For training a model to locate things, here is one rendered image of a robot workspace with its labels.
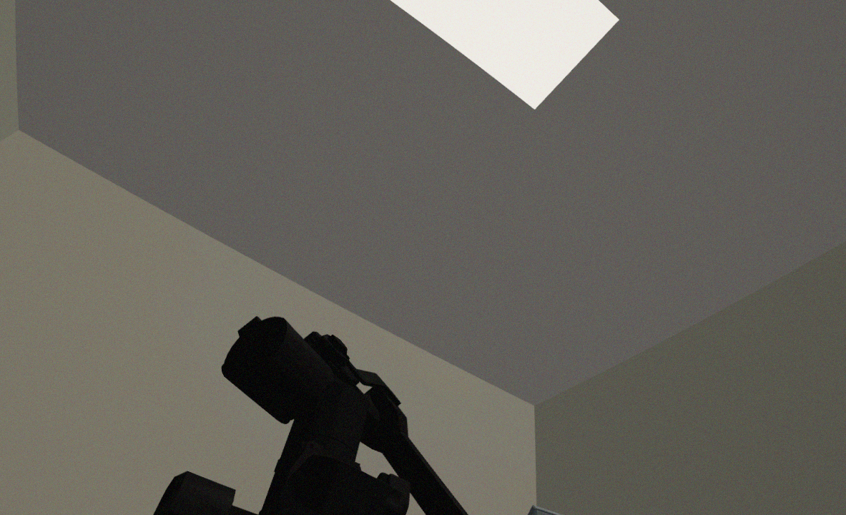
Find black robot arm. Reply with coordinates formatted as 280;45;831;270
222;316;468;515

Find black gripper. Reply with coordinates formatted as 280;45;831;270
154;433;360;515

